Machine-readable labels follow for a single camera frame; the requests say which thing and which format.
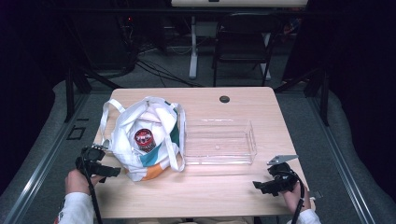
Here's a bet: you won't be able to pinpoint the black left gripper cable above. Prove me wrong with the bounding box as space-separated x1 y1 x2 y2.
81 160 104 224

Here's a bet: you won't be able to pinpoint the clear plastic box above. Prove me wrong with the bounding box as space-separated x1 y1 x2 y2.
182 119 259 166

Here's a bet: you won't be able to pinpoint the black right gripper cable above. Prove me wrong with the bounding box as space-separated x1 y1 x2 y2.
290 172 306 224

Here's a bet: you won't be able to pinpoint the black metal stand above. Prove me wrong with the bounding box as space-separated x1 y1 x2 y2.
273 65 332 128
63 65 123 123

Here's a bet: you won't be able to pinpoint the white table leg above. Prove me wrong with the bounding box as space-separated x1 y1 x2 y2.
188 15 200 80

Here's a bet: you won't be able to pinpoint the black folding chair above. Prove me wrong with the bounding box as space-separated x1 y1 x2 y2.
212 12 283 88

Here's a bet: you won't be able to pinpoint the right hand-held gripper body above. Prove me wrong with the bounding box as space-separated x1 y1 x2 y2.
266 154 301 194

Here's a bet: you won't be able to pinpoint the white tote bag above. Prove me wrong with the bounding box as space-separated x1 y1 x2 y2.
99 95 188 183

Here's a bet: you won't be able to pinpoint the person's left hand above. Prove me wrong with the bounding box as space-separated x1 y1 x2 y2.
64 168 106 196

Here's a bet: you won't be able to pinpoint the black floor cables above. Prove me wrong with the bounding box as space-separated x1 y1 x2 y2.
118 15 206 89

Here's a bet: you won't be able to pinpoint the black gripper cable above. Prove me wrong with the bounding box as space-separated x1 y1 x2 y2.
290 172 306 224
81 160 104 224

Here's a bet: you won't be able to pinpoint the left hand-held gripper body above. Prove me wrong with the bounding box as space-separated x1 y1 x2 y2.
75 143 107 171

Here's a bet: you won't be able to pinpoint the person's right hand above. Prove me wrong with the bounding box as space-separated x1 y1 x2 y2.
278 181 312 215

